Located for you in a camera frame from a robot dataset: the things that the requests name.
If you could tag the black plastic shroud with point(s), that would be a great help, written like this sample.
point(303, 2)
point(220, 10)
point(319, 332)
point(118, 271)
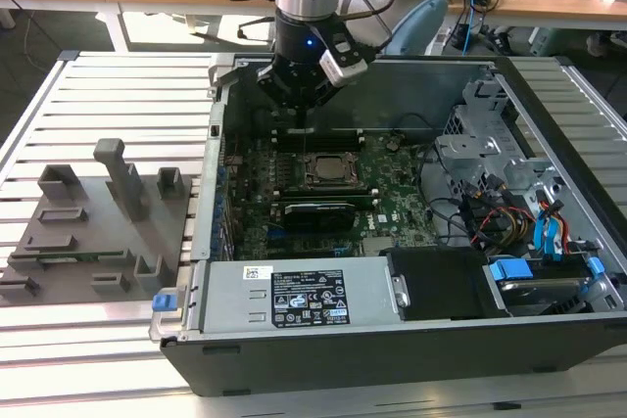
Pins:
point(436, 286)

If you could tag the blue case latch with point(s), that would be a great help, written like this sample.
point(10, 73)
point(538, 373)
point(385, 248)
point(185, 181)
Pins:
point(164, 303)

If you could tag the round coin cell battery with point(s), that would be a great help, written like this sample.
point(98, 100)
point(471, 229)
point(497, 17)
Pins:
point(392, 146)

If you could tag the silver CPU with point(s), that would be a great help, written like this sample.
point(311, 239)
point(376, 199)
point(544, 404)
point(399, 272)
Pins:
point(332, 167)

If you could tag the hard disk in blue carrier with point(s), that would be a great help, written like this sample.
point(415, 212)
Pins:
point(539, 291)

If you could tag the grey parts rack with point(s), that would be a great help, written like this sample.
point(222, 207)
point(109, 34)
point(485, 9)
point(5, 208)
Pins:
point(98, 237)

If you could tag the silver power supply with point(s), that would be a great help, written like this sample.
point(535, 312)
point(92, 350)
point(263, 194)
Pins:
point(230, 291)

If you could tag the green motherboard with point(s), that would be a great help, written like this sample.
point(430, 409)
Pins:
point(406, 183)

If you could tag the blue rear port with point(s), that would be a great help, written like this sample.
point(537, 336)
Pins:
point(223, 175)

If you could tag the black RAM slot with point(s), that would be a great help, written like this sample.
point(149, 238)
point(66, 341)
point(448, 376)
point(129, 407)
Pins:
point(333, 200)
point(338, 134)
point(333, 191)
point(338, 145)

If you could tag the black graphics card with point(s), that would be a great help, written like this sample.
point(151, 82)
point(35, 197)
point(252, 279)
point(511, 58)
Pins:
point(318, 217)

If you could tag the metal drive cage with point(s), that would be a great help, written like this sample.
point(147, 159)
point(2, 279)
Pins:
point(465, 149)

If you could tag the silver chipset heat sink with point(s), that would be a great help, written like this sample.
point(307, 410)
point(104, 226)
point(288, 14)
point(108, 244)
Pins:
point(376, 245)

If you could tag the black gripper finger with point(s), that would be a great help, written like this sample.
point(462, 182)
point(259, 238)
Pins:
point(316, 92)
point(279, 82)

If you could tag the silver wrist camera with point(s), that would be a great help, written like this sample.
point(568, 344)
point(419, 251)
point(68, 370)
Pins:
point(343, 69)

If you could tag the black PC case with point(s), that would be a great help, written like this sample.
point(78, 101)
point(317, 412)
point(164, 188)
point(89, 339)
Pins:
point(343, 364)

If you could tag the green RAM stick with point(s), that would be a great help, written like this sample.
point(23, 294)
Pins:
point(85, 257)

